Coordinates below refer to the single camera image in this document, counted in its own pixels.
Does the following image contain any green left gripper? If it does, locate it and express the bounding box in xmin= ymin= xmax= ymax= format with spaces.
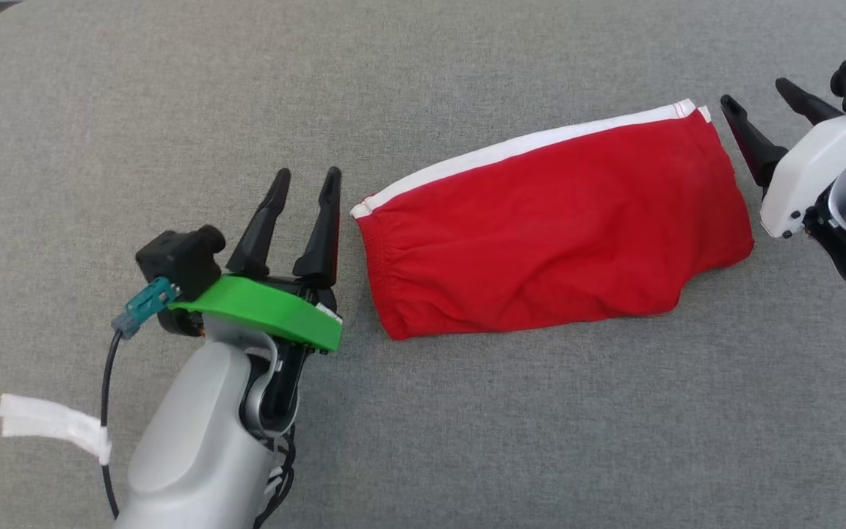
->
xmin=157 ymin=168 xmax=343 ymax=355

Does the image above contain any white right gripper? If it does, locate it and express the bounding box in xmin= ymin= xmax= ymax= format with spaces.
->
xmin=720 ymin=78 xmax=846 ymax=240

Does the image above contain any red shorts white stripe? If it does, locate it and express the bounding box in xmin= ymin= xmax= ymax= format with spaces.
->
xmin=350 ymin=99 xmax=756 ymax=341

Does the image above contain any left camera cable teal plug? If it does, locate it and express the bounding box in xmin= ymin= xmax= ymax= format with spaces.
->
xmin=100 ymin=278 xmax=181 ymax=519

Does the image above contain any white strap on cable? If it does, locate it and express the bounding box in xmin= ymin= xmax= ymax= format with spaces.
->
xmin=0 ymin=393 xmax=112 ymax=465

